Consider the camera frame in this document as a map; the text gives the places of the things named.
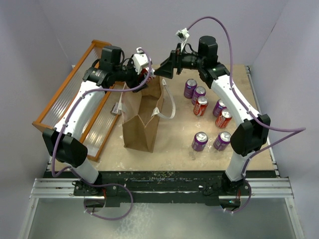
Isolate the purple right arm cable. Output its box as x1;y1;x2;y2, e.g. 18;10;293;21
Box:
186;16;307;215

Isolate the aluminium front rail frame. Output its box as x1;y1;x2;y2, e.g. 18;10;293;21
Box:
19;172;305;239

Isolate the purple soda can far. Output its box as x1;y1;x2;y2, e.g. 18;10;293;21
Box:
183;79;197;99

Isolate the purple soda can front right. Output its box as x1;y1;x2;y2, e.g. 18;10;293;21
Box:
213;131;231;151

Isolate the orange wooden framed tray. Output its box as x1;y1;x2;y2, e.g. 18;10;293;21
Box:
32;40;120;162

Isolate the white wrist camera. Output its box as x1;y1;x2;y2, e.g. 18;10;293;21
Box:
175;28;189;52
132;47;149;75

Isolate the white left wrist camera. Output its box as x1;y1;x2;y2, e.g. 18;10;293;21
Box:
132;47;149;75

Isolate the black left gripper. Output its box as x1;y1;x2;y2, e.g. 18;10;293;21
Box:
113;55;148;92

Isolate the purple soda can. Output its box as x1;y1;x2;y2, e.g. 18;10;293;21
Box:
191;131;208;152
212;99;226;117
183;79;197;99
191;86;206;105
213;131;231;151

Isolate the small brown packet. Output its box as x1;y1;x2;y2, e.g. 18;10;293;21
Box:
111;102;122;116

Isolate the brown canvas tote bag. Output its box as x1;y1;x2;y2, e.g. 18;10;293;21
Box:
119;76;176;152

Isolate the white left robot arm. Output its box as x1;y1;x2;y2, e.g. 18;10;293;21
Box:
42;45;152;195

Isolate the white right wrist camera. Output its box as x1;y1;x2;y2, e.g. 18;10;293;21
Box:
175;28;189;52

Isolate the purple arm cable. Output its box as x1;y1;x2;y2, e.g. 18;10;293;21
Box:
186;16;307;215
51;48;153;221

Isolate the red cola can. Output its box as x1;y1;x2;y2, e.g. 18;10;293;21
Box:
193;96;208;117
142;67;155;84
215;109;232;128

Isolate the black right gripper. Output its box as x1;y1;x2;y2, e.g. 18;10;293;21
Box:
154;43;204;79

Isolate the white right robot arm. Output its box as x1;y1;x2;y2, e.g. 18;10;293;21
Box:
155;35;271;195

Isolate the purple soda can front left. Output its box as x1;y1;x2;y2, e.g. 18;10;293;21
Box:
191;131;208;152

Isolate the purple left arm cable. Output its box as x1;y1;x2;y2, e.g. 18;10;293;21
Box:
51;48;153;221

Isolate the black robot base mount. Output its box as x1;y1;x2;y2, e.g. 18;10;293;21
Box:
58;170;276;208

